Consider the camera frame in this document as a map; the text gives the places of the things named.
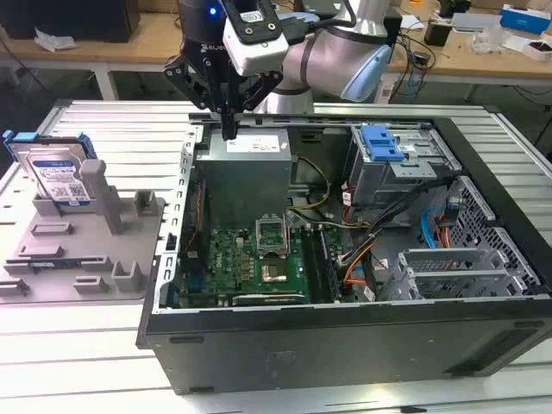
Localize blue data wire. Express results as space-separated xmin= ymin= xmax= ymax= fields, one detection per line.
xmin=420 ymin=205 xmax=446 ymax=249

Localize blue cardboard box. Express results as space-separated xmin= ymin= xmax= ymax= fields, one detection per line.
xmin=499 ymin=3 xmax=552 ymax=35

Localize metal socket cover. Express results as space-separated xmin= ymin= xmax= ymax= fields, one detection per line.
xmin=255 ymin=214 xmax=290 ymax=258

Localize flat grey box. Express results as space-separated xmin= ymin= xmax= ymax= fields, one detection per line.
xmin=450 ymin=11 xmax=504 ymax=32

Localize orange and red power wire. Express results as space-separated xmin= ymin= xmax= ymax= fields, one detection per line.
xmin=435 ymin=196 xmax=461 ymax=249

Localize RAM stick with blue label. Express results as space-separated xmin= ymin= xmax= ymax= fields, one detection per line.
xmin=28 ymin=257 xmax=83 ymax=268

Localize large black box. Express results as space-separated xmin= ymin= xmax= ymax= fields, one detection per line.
xmin=0 ymin=0 xmax=141 ymax=44

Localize silver disk bay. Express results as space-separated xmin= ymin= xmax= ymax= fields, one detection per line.
xmin=381 ymin=246 xmax=518 ymax=303

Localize blue drive cage latch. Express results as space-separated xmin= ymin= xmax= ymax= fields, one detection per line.
xmin=361 ymin=124 xmax=406 ymax=162

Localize hard disk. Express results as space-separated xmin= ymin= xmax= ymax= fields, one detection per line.
xmin=3 ymin=131 xmax=94 ymax=212

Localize crumpled white plastic wrap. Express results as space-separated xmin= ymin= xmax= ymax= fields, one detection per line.
xmin=34 ymin=26 xmax=78 ymax=53

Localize CPU socket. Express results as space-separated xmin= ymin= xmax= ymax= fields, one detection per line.
xmin=258 ymin=257 xmax=291 ymax=285

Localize multicoloured wire bundle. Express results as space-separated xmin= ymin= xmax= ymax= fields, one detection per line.
xmin=338 ymin=217 xmax=380 ymax=267

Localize dark RAM stick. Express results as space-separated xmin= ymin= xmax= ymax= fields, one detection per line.
xmin=318 ymin=228 xmax=338 ymax=303

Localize grey parts rack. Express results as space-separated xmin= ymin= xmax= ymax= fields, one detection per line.
xmin=0 ymin=159 xmax=167 ymax=305

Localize black PC case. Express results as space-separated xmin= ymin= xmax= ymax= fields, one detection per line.
xmin=135 ymin=112 xmax=552 ymax=396

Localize wooden desk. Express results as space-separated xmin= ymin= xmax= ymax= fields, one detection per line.
xmin=0 ymin=10 xmax=186 ymax=103
xmin=386 ymin=12 xmax=552 ymax=103

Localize small white open box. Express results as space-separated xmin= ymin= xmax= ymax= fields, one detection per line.
xmin=520 ymin=36 xmax=552 ymax=62

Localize yellow and black wires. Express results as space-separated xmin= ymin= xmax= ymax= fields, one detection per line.
xmin=287 ymin=155 xmax=333 ymax=213

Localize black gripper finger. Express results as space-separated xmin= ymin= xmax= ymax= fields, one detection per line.
xmin=162 ymin=54 xmax=232 ymax=141
xmin=229 ymin=70 xmax=285 ymax=141

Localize clear plastic bags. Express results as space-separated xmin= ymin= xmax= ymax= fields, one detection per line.
xmin=469 ymin=23 xmax=506 ymax=55

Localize black graphics card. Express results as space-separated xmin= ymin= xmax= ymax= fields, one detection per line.
xmin=231 ymin=292 xmax=305 ymax=307

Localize grey power supply unit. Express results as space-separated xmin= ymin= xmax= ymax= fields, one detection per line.
xmin=196 ymin=128 xmax=297 ymax=229

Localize green motherboard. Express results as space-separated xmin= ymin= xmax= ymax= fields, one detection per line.
xmin=180 ymin=223 xmax=359 ymax=305

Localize black sleeved cable bundle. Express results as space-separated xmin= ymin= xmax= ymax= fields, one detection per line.
xmin=367 ymin=176 xmax=458 ymax=242

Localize small black box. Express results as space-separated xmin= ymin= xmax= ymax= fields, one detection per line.
xmin=424 ymin=19 xmax=454 ymax=47

